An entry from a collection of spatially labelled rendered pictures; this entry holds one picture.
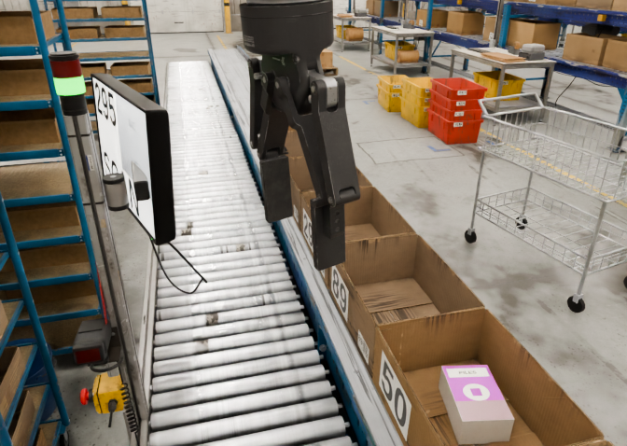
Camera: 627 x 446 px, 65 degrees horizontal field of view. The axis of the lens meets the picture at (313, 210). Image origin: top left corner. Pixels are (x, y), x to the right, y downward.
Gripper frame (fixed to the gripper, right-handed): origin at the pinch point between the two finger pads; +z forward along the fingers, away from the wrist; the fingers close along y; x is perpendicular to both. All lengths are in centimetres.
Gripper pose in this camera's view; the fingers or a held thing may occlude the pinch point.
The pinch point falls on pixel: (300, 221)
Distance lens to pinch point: 48.8
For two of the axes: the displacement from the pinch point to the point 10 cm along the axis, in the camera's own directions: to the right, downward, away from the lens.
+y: 4.8, 3.8, -7.9
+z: 0.5, 8.9, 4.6
